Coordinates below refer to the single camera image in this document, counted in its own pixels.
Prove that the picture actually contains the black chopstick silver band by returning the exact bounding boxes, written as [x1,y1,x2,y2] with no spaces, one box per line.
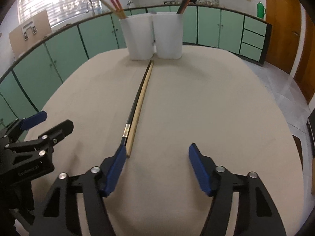
[120,60,153,146]

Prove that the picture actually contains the plain bamboo chopstick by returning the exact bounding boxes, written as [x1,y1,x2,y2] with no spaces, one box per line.
[125,60,154,158]

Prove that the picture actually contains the red orange patterned chopstick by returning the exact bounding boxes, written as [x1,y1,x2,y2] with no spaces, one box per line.
[108,0,127,19]

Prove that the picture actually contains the green lower kitchen cabinets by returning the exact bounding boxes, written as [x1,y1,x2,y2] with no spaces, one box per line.
[1,5,272,127]

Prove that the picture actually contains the cardboard board on counter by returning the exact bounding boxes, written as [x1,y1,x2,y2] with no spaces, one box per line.
[8,10,52,59]

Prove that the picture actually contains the sink faucet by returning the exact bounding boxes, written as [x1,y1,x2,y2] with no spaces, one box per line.
[86,0,95,17]

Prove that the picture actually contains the left white holder cup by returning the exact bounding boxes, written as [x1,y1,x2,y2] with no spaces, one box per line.
[120,13,154,60]

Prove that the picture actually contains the white holder cup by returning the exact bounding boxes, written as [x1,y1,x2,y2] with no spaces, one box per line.
[152,12,183,60]
[120,13,154,60]

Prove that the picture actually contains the bamboo chopstick in cup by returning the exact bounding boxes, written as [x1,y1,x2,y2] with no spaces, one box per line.
[98,0,127,19]

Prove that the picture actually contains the right white holder cup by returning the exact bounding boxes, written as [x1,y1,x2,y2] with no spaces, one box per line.
[152,12,183,60]

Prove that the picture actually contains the green thermos bottle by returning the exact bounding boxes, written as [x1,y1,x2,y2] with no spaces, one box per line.
[257,1,266,19]

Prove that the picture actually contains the left wooden door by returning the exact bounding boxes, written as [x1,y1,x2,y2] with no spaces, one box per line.
[266,0,301,73]

